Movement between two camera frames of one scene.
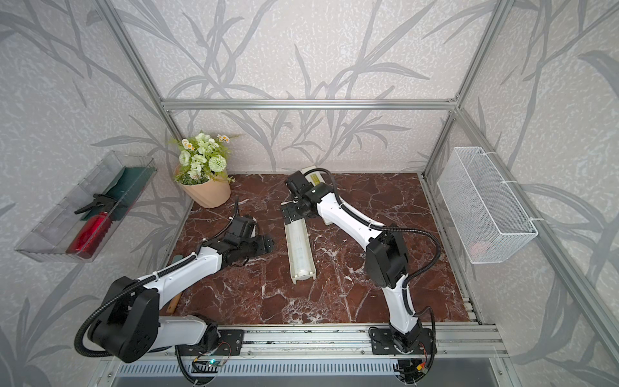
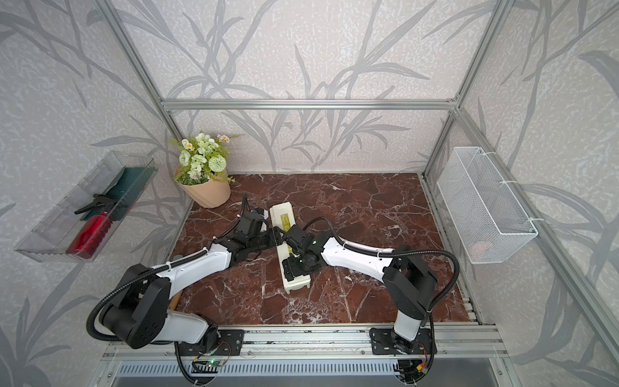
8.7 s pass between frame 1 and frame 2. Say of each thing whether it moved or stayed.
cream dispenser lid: moved
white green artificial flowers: stayed
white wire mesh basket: stayed
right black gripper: moved
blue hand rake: stayed
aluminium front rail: stayed
